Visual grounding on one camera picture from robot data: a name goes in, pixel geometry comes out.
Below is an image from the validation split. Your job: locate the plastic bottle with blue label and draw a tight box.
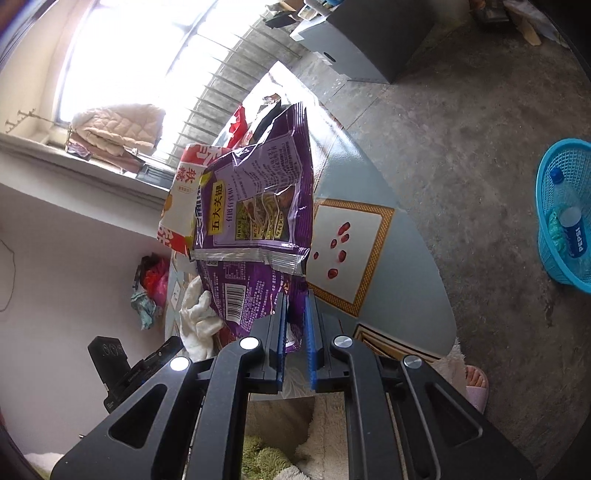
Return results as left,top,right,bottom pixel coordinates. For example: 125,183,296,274
549,167,591,258

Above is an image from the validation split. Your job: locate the pink quilted jacket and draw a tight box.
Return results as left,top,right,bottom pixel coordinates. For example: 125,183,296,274
71,104,167,162

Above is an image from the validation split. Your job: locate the teal cloth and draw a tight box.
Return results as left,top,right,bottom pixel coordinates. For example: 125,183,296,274
130,291,160,330

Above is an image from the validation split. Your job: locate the green fluffy cloth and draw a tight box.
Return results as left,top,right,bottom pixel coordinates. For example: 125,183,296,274
242,436,291,480

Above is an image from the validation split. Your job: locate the green crumpled wrapper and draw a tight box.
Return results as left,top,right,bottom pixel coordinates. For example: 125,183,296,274
547,210,567,246

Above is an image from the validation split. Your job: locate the metal window railing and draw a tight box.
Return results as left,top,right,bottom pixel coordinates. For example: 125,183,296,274
173,18,315,155

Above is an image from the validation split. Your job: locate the red plastic bag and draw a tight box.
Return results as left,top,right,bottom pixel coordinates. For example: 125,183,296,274
139,256,169,305

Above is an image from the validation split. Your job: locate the purple snack bag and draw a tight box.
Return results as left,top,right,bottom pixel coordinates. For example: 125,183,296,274
189,102,315,354

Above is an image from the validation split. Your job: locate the small red packet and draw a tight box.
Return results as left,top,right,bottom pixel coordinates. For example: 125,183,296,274
228,105,259,148

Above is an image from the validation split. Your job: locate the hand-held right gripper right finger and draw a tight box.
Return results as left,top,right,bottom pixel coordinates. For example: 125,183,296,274
304,290,539,480

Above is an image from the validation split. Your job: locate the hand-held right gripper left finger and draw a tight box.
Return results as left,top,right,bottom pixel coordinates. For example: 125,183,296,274
50,292,290,480

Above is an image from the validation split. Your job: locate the white tissue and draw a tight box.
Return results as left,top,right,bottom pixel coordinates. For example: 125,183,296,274
179,276,227,363

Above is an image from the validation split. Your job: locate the red and white snack bag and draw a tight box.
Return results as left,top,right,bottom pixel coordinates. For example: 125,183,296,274
158,143,222,257

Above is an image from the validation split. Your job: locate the grey cabinet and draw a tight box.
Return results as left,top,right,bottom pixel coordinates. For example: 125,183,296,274
291,0,437,85

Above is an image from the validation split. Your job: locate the blue plastic basket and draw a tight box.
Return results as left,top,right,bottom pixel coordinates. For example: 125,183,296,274
536,138,591,296

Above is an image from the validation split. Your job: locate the pink slipper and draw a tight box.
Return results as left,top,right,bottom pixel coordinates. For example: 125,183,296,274
464,364,489,414

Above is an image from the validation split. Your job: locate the folding table with printed cover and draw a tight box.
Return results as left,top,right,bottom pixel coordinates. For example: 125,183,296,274
164,60,458,398

